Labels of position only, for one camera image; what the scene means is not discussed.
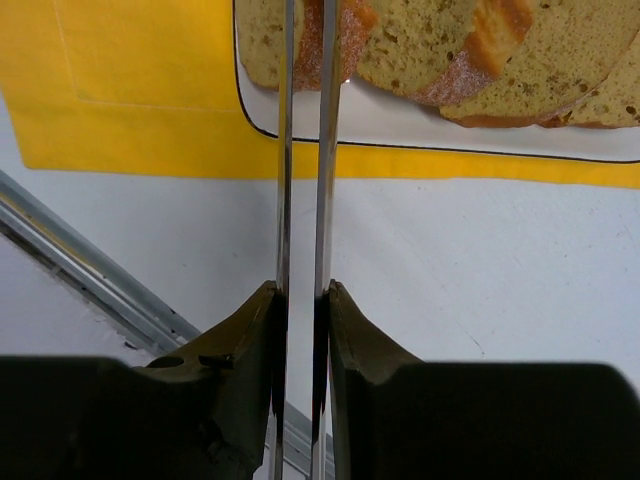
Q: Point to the white rectangular serving tray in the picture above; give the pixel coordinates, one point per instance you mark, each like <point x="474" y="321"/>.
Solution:
<point x="370" y="117"/>

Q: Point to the bread slice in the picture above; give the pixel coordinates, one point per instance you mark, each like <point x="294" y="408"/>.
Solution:
<point x="614" y="104"/>
<point x="570" y="50"/>
<point x="440" y="53"/>
<point x="259" y="26"/>

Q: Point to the metal tongs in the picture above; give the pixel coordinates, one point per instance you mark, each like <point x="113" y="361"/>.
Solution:
<point x="299" y="233"/>

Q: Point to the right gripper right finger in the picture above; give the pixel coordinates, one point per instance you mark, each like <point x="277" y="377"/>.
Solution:
<point x="395" y="416"/>

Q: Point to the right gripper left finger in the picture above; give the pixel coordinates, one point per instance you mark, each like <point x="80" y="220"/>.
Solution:
<point x="199" y="412"/>

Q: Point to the aluminium table frame rail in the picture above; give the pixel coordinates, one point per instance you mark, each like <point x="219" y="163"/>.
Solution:
<point x="165" y="338"/>

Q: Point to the yellow cloth placemat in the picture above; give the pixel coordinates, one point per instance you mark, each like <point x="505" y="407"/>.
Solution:
<point x="149" y="87"/>

